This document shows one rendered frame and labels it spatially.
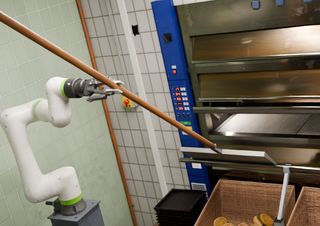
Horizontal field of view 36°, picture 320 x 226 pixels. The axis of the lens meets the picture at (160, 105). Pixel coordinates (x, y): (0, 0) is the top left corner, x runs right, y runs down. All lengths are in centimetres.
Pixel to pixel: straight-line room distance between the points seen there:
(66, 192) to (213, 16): 140
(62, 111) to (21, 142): 47
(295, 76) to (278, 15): 39
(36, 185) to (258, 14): 161
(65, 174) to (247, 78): 130
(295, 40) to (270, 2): 27
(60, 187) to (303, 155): 153
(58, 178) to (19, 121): 37
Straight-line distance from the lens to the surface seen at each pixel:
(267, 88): 317
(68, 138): 369
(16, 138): 271
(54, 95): 231
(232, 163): 304
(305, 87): 308
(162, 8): 334
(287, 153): 333
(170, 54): 340
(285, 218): 326
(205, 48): 328
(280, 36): 306
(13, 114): 271
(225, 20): 316
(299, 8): 297
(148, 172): 398
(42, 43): 182
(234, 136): 341
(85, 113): 381
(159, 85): 357
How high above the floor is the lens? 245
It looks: 17 degrees down
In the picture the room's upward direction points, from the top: 13 degrees counter-clockwise
